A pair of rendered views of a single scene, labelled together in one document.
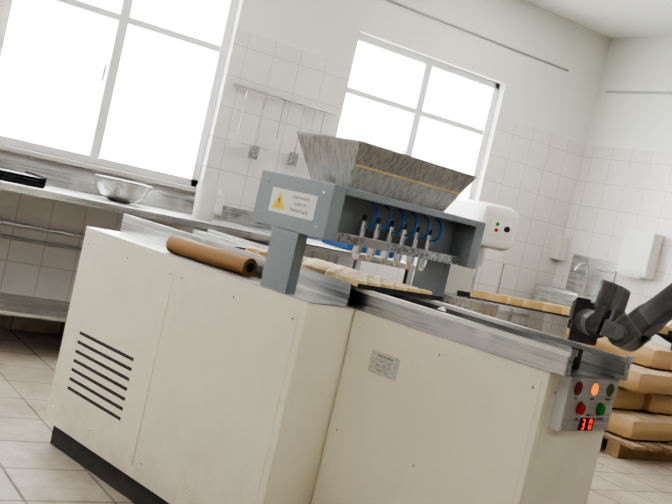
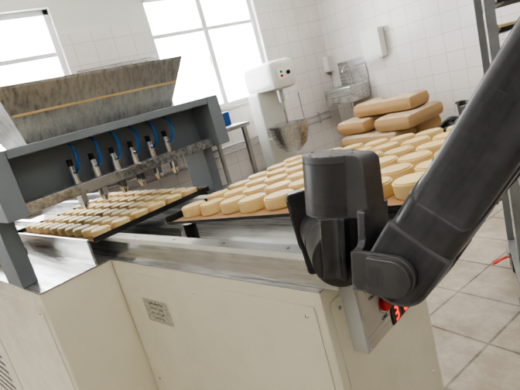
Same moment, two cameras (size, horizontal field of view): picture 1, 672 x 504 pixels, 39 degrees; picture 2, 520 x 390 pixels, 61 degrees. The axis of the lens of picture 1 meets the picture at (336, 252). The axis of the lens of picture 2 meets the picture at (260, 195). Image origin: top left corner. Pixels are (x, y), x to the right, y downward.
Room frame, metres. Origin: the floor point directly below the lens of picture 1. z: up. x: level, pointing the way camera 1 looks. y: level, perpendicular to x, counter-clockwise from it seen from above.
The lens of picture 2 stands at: (1.66, -0.54, 1.16)
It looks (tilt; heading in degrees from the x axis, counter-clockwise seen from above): 13 degrees down; 1
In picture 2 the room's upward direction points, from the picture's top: 15 degrees counter-clockwise
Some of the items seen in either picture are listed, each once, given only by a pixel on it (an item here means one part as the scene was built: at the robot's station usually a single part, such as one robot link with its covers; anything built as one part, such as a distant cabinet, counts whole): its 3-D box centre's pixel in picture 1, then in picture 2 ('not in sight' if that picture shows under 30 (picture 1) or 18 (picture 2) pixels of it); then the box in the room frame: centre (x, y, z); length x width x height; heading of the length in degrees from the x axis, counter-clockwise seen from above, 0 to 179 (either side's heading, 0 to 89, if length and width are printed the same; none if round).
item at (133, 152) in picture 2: (405, 239); (137, 155); (2.96, -0.20, 1.07); 0.06 x 0.03 x 0.18; 45
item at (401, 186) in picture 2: not in sight; (414, 185); (2.17, -0.71, 1.01); 0.05 x 0.05 x 0.02
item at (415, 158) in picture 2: not in sight; (415, 161); (2.30, -0.76, 1.00); 0.05 x 0.05 x 0.02
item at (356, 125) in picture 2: not in sight; (370, 120); (6.69, -1.89, 0.49); 0.72 x 0.42 x 0.15; 124
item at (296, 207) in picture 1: (367, 249); (114, 180); (3.03, -0.10, 1.01); 0.72 x 0.33 x 0.34; 135
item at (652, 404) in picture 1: (628, 390); (403, 127); (6.57, -2.20, 0.34); 0.72 x 0.42 x 0.15; 34
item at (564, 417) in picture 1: (585, 403); (386, 282); (2.41, -0.71, 0.77); 0.24 x 0.04 x 0.14; 135
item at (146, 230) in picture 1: (219, 253); (12, 241); (3.22, 0.38, 0.88); 1.28 x 0.01 x 0.07; 45
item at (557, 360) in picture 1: (302, 278); (70, 238); (3.00, 0.09, 0.87); 2.01 x 0.03 x 0.07; 45
